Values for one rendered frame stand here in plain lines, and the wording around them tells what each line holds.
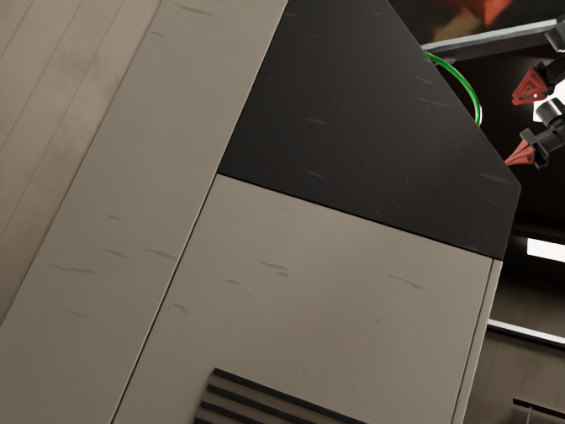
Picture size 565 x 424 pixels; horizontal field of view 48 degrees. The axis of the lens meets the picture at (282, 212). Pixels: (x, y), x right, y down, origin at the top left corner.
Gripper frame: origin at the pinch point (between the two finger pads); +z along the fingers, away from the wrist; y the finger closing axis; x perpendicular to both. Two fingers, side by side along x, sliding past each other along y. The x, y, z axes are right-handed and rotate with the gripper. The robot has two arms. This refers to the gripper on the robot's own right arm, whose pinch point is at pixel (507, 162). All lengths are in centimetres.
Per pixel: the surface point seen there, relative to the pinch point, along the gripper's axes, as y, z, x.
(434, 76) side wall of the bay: 2, 16, 52
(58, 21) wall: 153, 113, -5
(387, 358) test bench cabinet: -45, 52, 50
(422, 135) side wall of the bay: -9, 25, 51
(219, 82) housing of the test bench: 20, 57, 62
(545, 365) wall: 37, -82, -674
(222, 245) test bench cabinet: -14, 70, 59
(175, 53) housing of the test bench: 31, 62, 65
